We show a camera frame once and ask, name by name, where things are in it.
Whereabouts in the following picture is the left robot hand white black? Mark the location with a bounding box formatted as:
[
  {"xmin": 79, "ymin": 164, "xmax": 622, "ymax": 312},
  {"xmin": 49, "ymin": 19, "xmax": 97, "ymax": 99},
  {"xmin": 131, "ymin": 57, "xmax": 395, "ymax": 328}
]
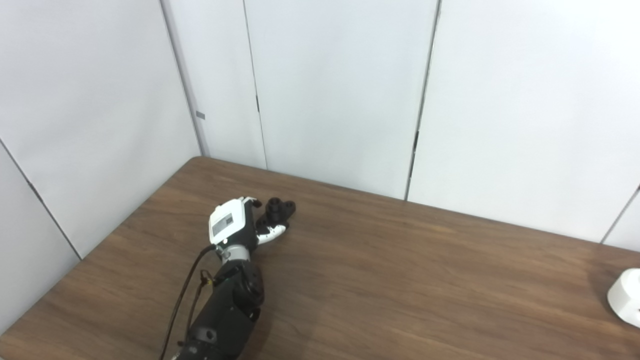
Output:
[{"xmin": 208, "ymin": 196, "xmax": 290, "ymax": 248}]

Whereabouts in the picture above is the black plastic holder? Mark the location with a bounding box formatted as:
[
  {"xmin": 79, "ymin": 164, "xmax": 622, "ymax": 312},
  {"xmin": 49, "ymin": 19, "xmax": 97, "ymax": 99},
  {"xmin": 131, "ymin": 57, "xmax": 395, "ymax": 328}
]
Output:
[{"xmin": 256, "ymin": 197, "xmax": 297, "ymax": 233}]

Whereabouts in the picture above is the round white plastic piece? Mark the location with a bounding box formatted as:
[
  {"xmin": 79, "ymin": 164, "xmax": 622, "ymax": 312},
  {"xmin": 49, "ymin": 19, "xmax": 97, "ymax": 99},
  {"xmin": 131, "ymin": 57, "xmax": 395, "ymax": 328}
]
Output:
[{"xmin": 607, "ymin": 268, "xmax": 640, "ymax": 329}]

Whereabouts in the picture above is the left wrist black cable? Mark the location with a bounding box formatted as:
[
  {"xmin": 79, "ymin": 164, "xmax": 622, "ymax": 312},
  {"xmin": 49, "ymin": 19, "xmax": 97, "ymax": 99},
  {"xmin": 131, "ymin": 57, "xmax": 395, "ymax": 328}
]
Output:
[{"xmin": 159, "ymin": 244, "xmax": 218, "ymax": 360}]

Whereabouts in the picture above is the thin wire with yellow tag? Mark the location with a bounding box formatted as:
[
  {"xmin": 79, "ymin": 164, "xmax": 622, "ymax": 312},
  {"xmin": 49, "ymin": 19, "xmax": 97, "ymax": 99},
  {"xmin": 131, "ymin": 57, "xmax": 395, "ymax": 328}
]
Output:
[{"xmin": 182, "ymin": 269, "xmax": 215, "ymax": 351}]

